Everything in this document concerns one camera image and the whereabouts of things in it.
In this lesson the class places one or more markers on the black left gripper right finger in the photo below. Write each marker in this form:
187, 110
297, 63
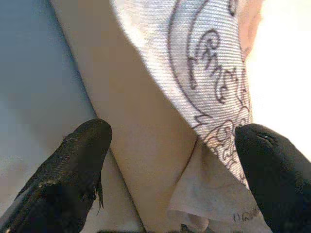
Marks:
279, 182

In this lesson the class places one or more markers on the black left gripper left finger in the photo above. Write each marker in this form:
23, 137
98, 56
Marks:
60, 182

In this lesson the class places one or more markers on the large ornament print pillow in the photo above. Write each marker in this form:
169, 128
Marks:
206, 60

